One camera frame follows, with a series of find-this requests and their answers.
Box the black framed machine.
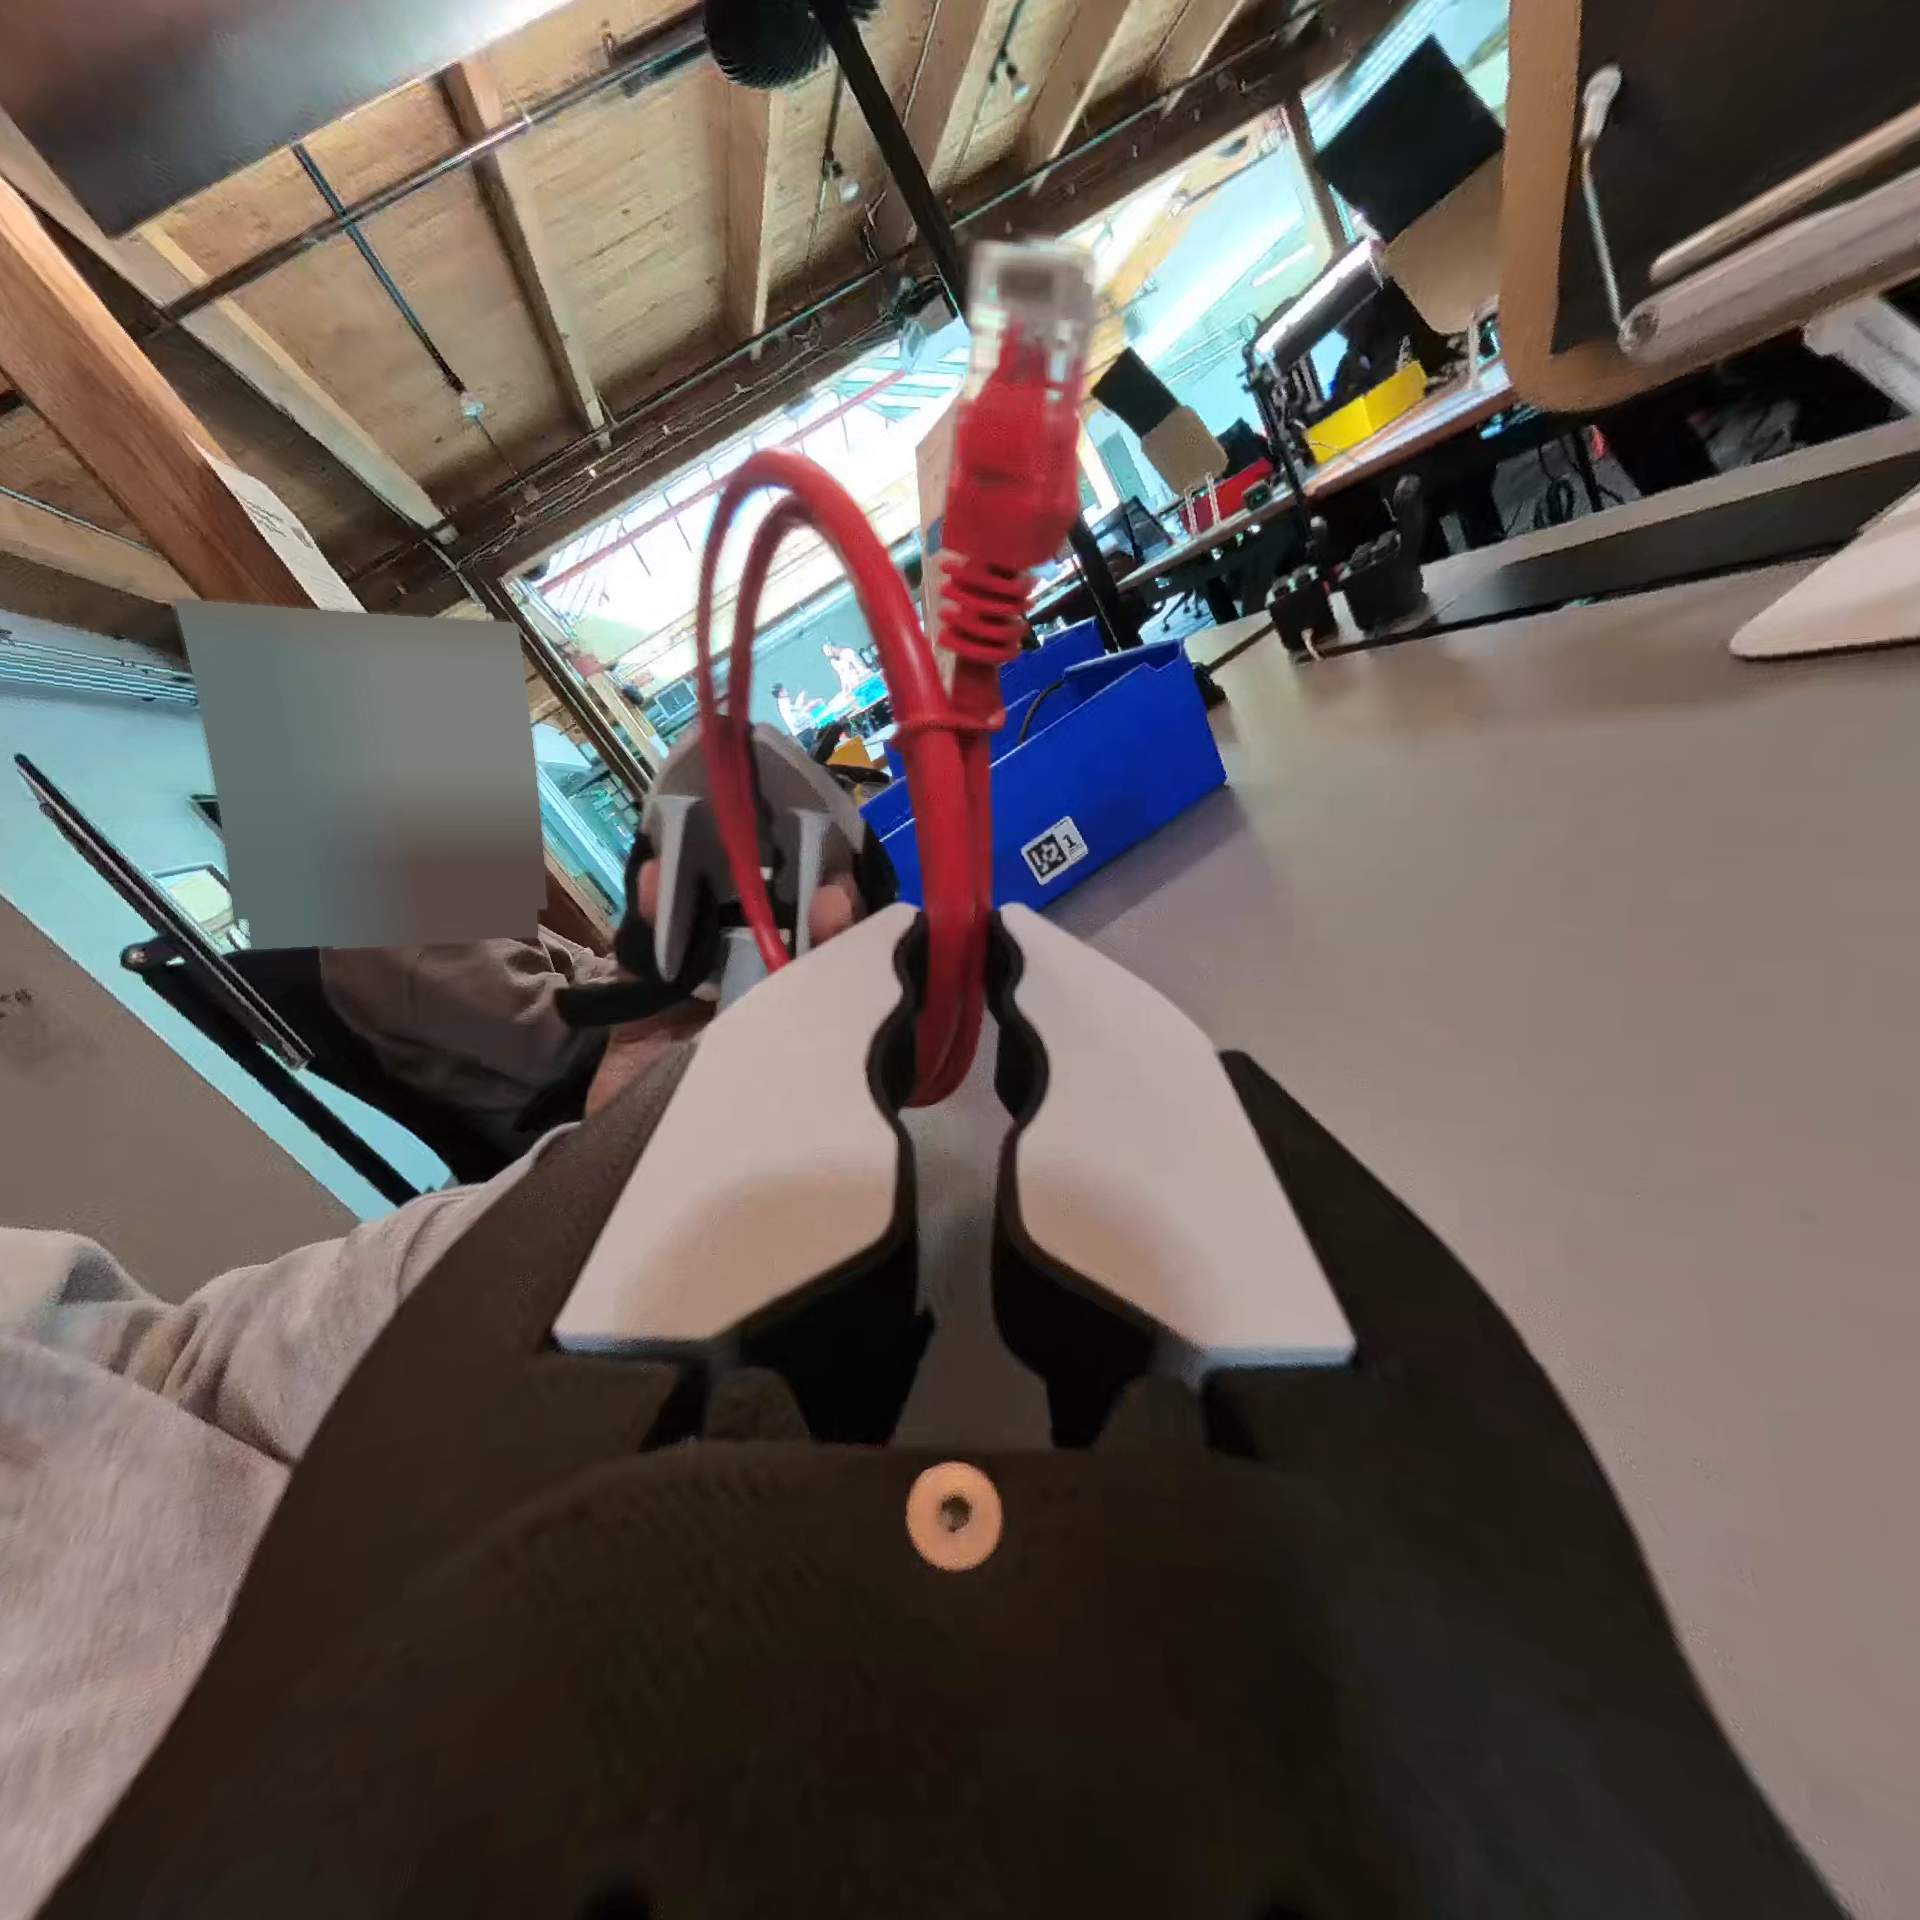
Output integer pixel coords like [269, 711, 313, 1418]
[1241, 238, 1431, 469]

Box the red ethernet cable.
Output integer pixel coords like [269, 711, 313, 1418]
[697, 238, 1099, 1112]

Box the wooden workbench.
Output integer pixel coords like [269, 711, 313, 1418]
[1118, 351, 1518, 601]

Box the person's grey sweatshirt torso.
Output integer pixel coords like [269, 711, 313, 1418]
[0, 1221, 377, 1920]

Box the large cardboard backed black screen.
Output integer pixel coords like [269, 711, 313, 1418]
[1498, 0, 1920, 415]

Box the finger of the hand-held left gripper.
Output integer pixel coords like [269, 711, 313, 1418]
[756, 728, 871, 954]
[644, 721, 752, 973]

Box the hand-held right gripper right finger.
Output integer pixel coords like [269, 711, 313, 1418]
[990, 904, 1357, 1445]

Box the blue plastic bin with sticker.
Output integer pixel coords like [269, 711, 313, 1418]
[862, 636, 1228, 912]

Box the person's left forearm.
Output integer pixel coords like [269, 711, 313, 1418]
[181, 1117, 601, 1478]

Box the person's left hand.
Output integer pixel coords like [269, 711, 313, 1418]
[580, 1024, 710, 1122]

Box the black metal pole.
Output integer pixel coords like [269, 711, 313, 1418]
[822, 0, 1147, 651]

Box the white wire stand base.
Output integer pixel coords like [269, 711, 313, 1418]
[1726, 486, 1920, 663]

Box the yellow plastic bin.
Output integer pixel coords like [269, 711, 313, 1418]
[1303, 360, 1431, 463]

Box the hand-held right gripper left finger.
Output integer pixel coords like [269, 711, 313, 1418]
[551, 904, 927, 1445]

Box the black round ceiling fan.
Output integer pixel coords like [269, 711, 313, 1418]
[702, 0, 885, 91]

